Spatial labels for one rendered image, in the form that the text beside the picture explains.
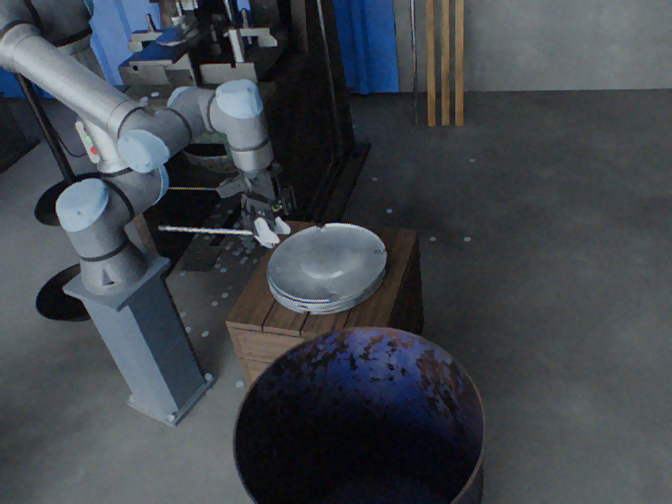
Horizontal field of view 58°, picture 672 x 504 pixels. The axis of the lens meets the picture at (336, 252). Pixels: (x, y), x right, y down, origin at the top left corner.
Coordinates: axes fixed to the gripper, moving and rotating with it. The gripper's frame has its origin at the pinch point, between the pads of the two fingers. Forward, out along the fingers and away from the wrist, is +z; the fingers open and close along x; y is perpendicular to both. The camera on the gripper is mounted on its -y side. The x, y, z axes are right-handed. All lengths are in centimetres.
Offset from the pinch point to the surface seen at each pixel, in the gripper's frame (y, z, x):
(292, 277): -3.0, 17.2, 7.1
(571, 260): 40, 56, 86
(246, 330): -6.2, 23.1, -8.0
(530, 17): -20, 22, 196
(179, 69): -62, -15, 37
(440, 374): 42.5, 14.6, -3.8
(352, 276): 9.8, 17.2, 14.0
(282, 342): 2.1, 25.4, -5.3
